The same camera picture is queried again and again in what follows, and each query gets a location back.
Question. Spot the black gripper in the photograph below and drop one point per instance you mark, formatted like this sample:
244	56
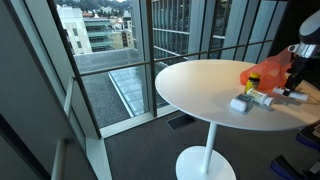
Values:
301	66

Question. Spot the white cylindrical bottle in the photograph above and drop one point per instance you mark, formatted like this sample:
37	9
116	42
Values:
300	96

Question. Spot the orange plastic bag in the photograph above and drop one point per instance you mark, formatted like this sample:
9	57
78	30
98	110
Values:
266	75

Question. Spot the white pill bottle yellow label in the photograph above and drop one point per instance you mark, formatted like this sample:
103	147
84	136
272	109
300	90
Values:
258	96

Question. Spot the dark bottle with yellow cap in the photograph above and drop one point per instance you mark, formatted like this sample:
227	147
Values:
252	83

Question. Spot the small blue white package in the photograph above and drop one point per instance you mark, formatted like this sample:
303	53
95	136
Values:
238	104

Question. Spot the blue edged black platform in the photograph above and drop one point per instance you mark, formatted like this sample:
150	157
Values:
286	168
308	138

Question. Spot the metal window railing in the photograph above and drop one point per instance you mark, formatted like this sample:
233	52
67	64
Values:
213	50
113	67

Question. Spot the dark floor vent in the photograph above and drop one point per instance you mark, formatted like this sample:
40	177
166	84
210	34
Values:
180	121

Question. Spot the white table pedestal base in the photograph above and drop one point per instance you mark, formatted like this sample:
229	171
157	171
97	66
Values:
210	143

